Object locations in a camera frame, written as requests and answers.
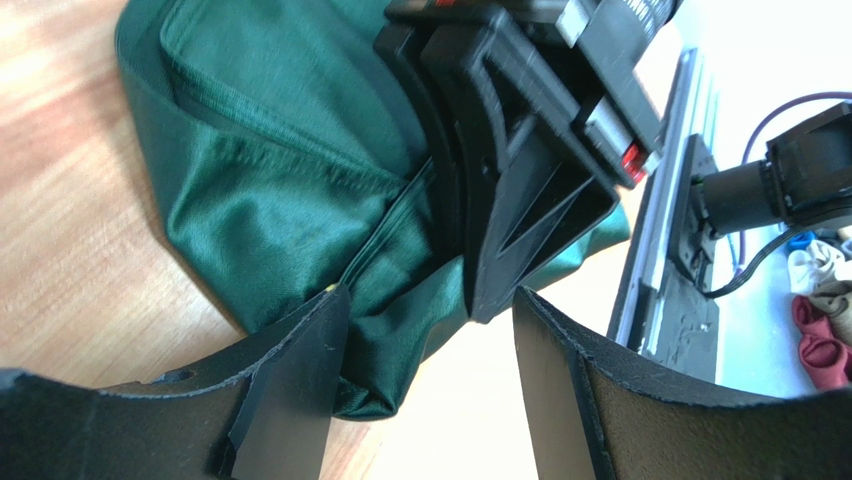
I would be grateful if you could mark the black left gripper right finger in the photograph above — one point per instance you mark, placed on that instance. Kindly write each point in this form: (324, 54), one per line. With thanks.
(597, 410)

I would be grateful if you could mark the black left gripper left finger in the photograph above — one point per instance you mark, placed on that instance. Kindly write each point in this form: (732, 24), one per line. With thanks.
(257, 409)

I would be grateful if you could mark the aluminium front frame rail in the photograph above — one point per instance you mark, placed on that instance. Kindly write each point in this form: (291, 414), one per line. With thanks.
(692, 109)

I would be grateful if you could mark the dark green cloth napkin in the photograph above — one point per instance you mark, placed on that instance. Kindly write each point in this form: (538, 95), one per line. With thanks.
(285, 158)

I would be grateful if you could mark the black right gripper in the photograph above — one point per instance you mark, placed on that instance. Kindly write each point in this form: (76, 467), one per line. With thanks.
(512, 73)

